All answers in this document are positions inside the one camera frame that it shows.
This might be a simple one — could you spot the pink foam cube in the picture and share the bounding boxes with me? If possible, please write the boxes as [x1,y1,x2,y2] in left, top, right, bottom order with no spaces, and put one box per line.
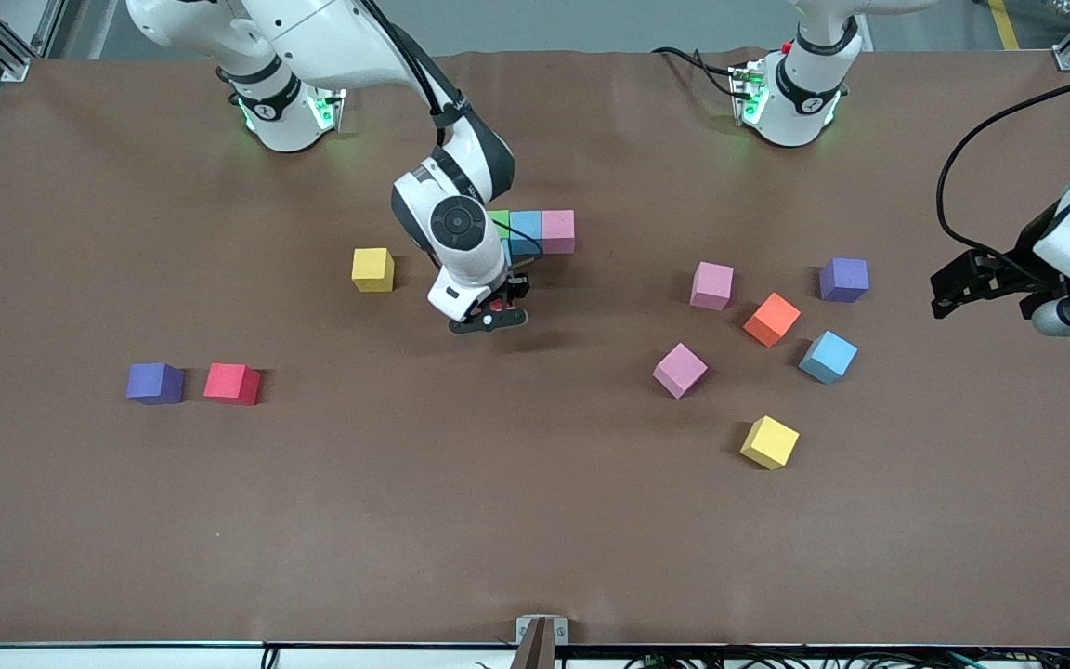
[541,209,577,256]
[652,342,710,400]
[689,261,736,311]

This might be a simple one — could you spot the purple foam cube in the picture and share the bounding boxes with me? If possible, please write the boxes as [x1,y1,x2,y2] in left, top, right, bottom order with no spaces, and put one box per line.
[818,257,870,305]
[125,361,186,406]

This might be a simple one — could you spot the yellow foam cube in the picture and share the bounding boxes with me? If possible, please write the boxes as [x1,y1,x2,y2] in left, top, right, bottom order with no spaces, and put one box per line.
[739,414,801,471]
[351,247,396,294]

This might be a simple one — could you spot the orange foam cube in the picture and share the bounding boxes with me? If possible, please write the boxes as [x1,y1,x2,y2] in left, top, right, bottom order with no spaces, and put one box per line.
[742,292,803,348]

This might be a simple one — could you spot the brown table mat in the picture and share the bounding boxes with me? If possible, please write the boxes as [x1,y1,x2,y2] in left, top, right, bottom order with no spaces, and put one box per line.
[0,48,1070,648]

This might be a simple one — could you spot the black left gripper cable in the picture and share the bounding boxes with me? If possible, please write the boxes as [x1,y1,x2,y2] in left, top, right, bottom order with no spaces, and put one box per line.
[936,76,1070,270]

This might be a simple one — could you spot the black left base cable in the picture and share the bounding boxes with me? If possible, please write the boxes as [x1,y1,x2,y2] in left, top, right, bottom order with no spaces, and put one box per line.
[651,45,742,98]

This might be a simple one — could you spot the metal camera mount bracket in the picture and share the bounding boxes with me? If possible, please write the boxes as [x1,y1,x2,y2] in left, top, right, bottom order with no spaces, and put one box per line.
[512,615,569,669]

